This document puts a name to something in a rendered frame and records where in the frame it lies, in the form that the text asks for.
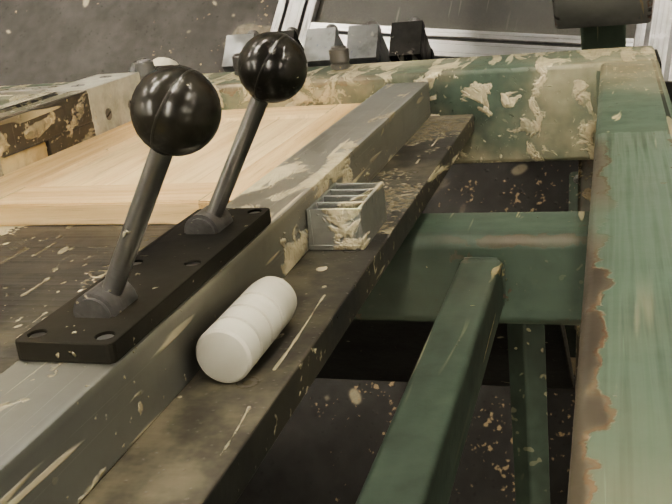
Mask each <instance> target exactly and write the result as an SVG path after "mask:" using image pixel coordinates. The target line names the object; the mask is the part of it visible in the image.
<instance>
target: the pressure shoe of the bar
mask: <svg viewBox="0 0 672 504"><path fill-rule="evenodd" d="M46 157H48V153H47V148H46V143H45V142H43V143H40V144H38V145H35V146H33V147H30V148H28V149H25V150H23V151H20V152H18V153H15V154H13V155H10V156H8V157H5V158H3V159H0V161H1V165H2V170H3V174H4V175H6V174H8V173H11V172H13V171H15V170H18V169H20V168H22V167H25V166H27V165H29V164H32V163H34V162H36V161H39V160H41V159H43V158H46Z"/></svg>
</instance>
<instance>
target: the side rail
mask: <svg viewBox="0 0 672 504"><path fill-rule="evenodd" d="M567 504H672V103H671V100H670V97H669V94H668V90H667V87H666V84H665V81H664V78H663V74H662V71H661V68H660V65H659V62H658V61H657V60H646V61H629V62H612V63H603V64H602V65H601V70H600V83H599V96H598V109H597V122H596V135H595V148H594V161H593V174H592V186H591V199H590V212H589V225H588V238H587V251H586V264H585V277H584V290H583V303H582V316H581V328H580V341H579V354H578V367H577V380H576V393H575V406H574V419H573V432H572V445H571V458H570V470H569V483H568V496H567Z"/></svg>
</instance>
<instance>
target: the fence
mask: <svg viewBox="0 0 672 504"><path fill-rule="evenodd" d="M430 115H431V111H430V96H429V83H428V82H411V83H393V84H386V85H385V86H384V87H382V88H381V89H380V90H378V91H377V92H376V93H374V94H373V95H372V96H370V97H369V98H368V99H366V100H365V101H364V102H362V103H361V104H360V105H358V106H357V107H356V108H354V109H353V110H352V111H350V112H349V113H348V114H346V115H345V116H344V117H342V118H341V119H340V120H338V121H337V122H336V123H334V124H333V125H332V126H330V127H329V128H328V129H326V130H325V131H324V132H322V133H321V134H320V135H318V136H317V137H316V138H314V139H313V140H312V141H310V142H309V143H308V144H306V145H305V146H304V147H302V148H301V149H300V150H298V151H297V152H296V153H294V154H293V155H292V156H290V157H289V158H288V159H286V160H285V161H284V162H282V163H281V164H280V165H278V166H277V167H276V168H274V169H273V170H272V171H270V172H269V173H268V174H266V175H265V176H264V177H262V178H261V179H260V180H258V181H257V182H256V183H255V184H253V185H252V186H251V187H249V188H248V189H247V190H245V191H244V192H243V193H241V194H240V195H239V196H237V197H236V198H235V199H233V200H232V201H231V202H229V203H228V204H227V206H226V208H269V209H270V215H271V223H270V224H269V225H268V226H267V227H266V228H265V229H264V230H263V231H261V232H260V233H259V234H258V235H257V236H256V237H255V238H254V239H253V240H252V241H250V242H249V243H248V244H247V245H246V246H245V247H244V248H243V249H242V250H240V251H239V252H238V253H237V254H236V255H235V256H234V257H233V258H232V259H230V260H229V261H228V262H227V263H226V264H225V265H224V266H223V267H222V268H221V269H219V270H218V271H217V272H216V273H215V274H214V275H213V276H212V277H211V278H209V279H208V280H207V281H206V282H205V283H204V284H203V285H202V286H201V287H199V288H198V289H197V290H196V291H195V292H194V293H193V294H192V295H191V296H190V297H188V298H187V299H186V300H185V301H184V302H183V303H182V304H181V305H180V306H178V307H177V308H176V309H175V310H174V311H173V312H172V313H171V314H170V315H168V316H167V317H166V318H165V319H164V320H163V321H162V322H161V323H160V324H158V325H157V326H156V327H155V328H154V329H153V330H152V331H151V332H150V333H149V334H147V335H146V336H145V337H144V338H143V339H142V340H141V341H140V342H139V343H137V344H136V345H135V346H134V347H133V348H132V349H131V350H130V351H129V352H127V353H126V354H125V355H124V356H123V357H122V358H121V359H120V360H119V361H117V362H115V363H112V364H95V363H70V362H46V361H22V360H19V361H18V362H16V363H15V364H14V365H12V366H11V367H10V368H8V369H7V370H6V371H4V372H3V373H2V374H0V504H79V503H80V502H81V501H82V500H83V498H84V497H85V496H86V495H87V494H88V493H89V492H90V491H91V490H92V489H93V487H94V486H95V485H96V484H97V483H98V482H99V481H100V480H101V479H102V478H103V476H104V475H105V474H106V473H107V472H108V471H109V470H110V469H111V468H112V466H113V465H114V464H115V463H116V462H117V461H118V460H119V459H120V458H121V457H122V455H123V454H124V453H125V452H126V451H127V450H128V449H129V448H130V447H131V446H132V444H133V443H134V442H135V441H136V440H137V439H138V438H139V437H140V436H141V434H142V433H143V432H144V431H145V430H146V429H147V428H148V427H149V426H150V425H151V423H152V422H153V421H154V420H155V419H156V418H157V417H158V416H159V415H160V414H161V412H162V411H163V410H164V409H165V408H166V407H167V406H168V405H169V404H170V402H171V401H172V400H173V399H174V398H175V397H176V396H177V395H178V394H179V393H180V391H181V390H182V389H183V388H184V387H185V386H186V385H187V384H188V383H189V381H190V380H191V379H192V378H193V377H194V376H195V375H196V374H197V373H198V372H199V370H200V369H201V367H200V365H199V363H198V361H197V358H196V344H197V341H198V339H199V338H200V336H201V335H202V334H203V333H204V332H205V331H206V330H207V329H208V328H209V327H210V326H211V325H212V324H213V323H214V322H215V321H216V320H217V319H218V318H219V317H220V316H221V315H222V314H223V313H224V312H225V311H226V310H227V309H228V308H229V307H230V306H231V305H232V304H233V303H234V302H235V301H236V300H237V298H238V297H239V296H240V295H241V294H242V293H243V292H244V291H245V290H246V289H247V288H248V287H249V286H250V285H251V284H252V283H254V282H256V281H258V280H259V279H261V278H263V277H266V276H275V277H279V278H281V279H283V278H284V277H285V276H286V274H287V273H288V272H289V271H290V270H291V269H292V268H293V267H294V266H295V265H296V263H297V262H298V261H299V260H300V259H301V258H302V257H303V256H304V255H305V253H306V252H307V251H308V250H309V249H310V246H309V235H308V224H307V212H306V210H307V209H308V208H309V207H310V206H311V205H312V204H313V203H314V202H315V201H316V200H317V199H318V198H319V197H320V196H321V195H322V194H323V193H324V192H325V191H326V190H327V189H328V188H329V187H330V186H331V185H332V184H333V183H370V182H371V181H372V180H373V178H374V177H375V176H376V175H377V174H378V173H379V172H380V171H381V170H382V168H383V167H384V166H385V165H386V164H387V163H388V162H389V161H390V160H391V159H392V157H393V156H394V155H395V154H396V153H397V152H398V151H399V150H400V149H401V148H402V146H403V145H404V144H405V143H406V142H407V141H408V140H409V139H410V138H411V136H412V135H413V134H414V133H415V132H416V131H417V130H418V129H419V128H420V127H421V125H422V124H423V123H424V122H425V121H426V120H427V119H428V118H429V117H430Z"/></svg>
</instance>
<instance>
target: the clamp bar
mask: <svg viewBox="0 0 672 504"><path fill-rule="evenodd" d="M139 82H140V75H139V72H129V73H113V74H98V75H94V76H91V77H87V78H84V79H81V80H78V81H75V82H71V83H68V84H65V85H62V86H58V87H55V88H52V89H49V90H46V91H43V92H42V93H38V94H35V95H32V96H29V97H26V98H22V99H19V100H16V101H13V102H10V103H6V104H3V105H0V159H3V158H5V157H8V156H10V155H13V154H15V153H18V152H20V151H23V150H25V149H28V148H30V147H33V146H35V145H38V144H40V143H43V142H45V143H46V148H47V153H48V156H50V155H53V154H55V153H57V152H60V151H62V150H64V149H67V148H69V147H71V146H74V145H76V144H78V143H81V142H83V141H85V140H88V139H90V138H92V137H95V136H97V135H99V134H102V133H104V132H106V131H109V130H111V129H113V128H116V127H118V126H120V125H123V124H125V123H127V122H130V121H132V120H131V116H130V103H131V99H132V95H133V92H134V90H135V88H136V86H137V85H138V84H139Z"/></svg>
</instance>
